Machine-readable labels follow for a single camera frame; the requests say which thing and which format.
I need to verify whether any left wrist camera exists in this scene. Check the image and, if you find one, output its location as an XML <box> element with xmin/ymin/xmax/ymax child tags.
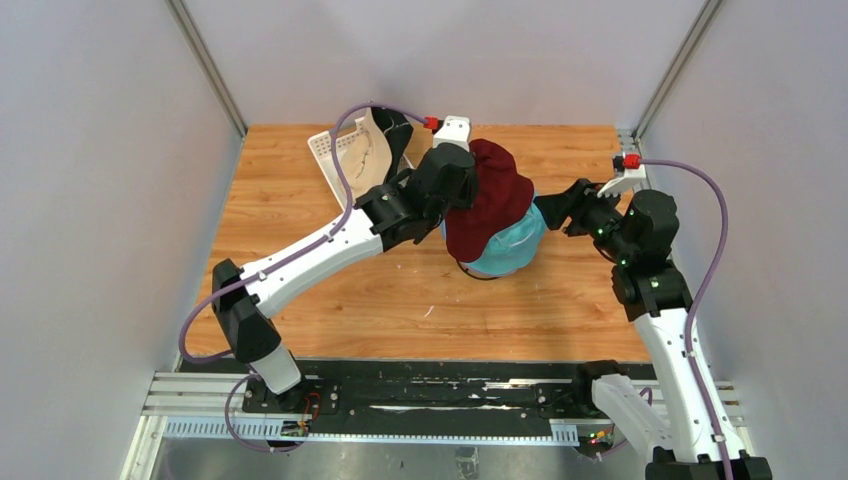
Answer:
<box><xmin>424</xmin><ymin>115</ymin><xmax>472</xmax><ymax>152</ymax></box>

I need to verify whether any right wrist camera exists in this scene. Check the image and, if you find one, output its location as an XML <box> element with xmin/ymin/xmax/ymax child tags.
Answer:
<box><xmin>597</xmin><ymin>152</ymin><xmax>647</xmax><ymax>198</ymax></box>

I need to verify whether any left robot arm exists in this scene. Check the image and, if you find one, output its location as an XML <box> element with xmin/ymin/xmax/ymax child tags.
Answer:
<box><xmin>212</xmin><ymin>143</ymin><xmax>478</xmax><ymax>413</ymax></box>

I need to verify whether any teal hat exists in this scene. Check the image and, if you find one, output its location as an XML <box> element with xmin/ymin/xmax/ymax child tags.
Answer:
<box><xmin>440</xmin><ymin>202</ymin><xmax>547</xmax><ymax>278</ymax></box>

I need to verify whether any black hat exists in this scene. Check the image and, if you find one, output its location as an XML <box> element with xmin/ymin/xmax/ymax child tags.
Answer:
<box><xmin>340</xmin><ymin>107</ymin><xmax>414</xmax><ymax>199</ymax></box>

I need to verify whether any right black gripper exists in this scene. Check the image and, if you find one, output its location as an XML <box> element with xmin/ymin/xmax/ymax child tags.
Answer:
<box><xmin>533</xmin><ymin>179</ymin><xmax>634</xmax><ymax>264</ymax></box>

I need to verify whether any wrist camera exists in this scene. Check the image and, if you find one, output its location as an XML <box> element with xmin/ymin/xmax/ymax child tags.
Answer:
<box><xmin>424</xmin><ymin>115</ymin><xmax>472</xmax><ymax>152</ymax></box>
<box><xmin>597</xmin><ymin>152</ymin><xmax>647</xmax><ymax>198</ymax></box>

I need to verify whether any dark red hat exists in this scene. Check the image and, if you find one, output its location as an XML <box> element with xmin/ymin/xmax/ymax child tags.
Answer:
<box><xmin>445</xmin><ymin>139</ymin><xmax>534</xmax><ymax>263</ymax></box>

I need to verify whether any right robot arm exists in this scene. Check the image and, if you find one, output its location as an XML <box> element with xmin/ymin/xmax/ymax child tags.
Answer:
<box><xmin>534</xmin><ymin>179</ymin><xmax>773</xmax><ymax>479</ymax></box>

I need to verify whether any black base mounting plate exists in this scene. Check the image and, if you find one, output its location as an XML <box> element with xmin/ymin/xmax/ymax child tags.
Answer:
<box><xmin>178</xmin><ymin>356</ymin><xmax>667</xmax><ymax>440</ymax></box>

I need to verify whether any white perforated plastic basket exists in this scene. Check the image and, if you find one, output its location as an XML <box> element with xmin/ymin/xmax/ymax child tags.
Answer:
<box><xmin>307</xmin><ymin>115</ymin><xmax>389</xmax><ymax>210</ymax></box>

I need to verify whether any black wire hat stand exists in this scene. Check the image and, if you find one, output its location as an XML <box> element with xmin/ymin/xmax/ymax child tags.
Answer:
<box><xmin>457</xmin><ymin>262</ymin><xmax>499</xmax><ymax>281</ymax></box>

